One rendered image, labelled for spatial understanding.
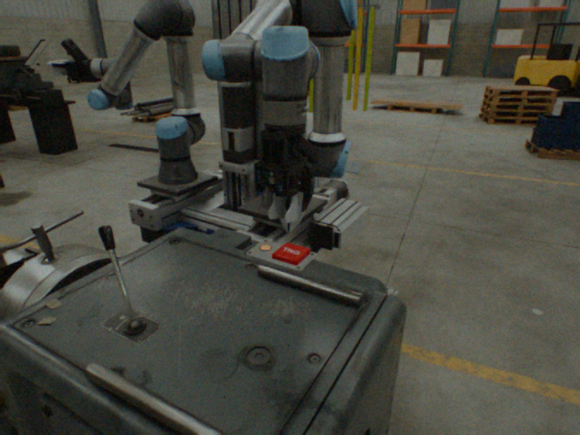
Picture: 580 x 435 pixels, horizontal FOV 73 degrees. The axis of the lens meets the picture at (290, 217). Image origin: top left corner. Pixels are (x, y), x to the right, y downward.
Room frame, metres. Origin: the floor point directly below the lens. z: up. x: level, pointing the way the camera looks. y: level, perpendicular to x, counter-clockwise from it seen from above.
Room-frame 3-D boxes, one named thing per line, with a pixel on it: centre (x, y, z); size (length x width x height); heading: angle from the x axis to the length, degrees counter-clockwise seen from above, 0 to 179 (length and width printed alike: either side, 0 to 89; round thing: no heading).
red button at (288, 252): (0.70, 0.00, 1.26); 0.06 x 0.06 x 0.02; 60
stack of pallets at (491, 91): (8.80, -4.96, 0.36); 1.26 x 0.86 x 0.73; 78
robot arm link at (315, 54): (0.79, 0.00, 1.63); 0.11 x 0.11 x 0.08; 77
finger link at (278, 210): (0.69, 0.02, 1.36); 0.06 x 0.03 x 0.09; 150
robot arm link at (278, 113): (0.68, 0.01, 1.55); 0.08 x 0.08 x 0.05
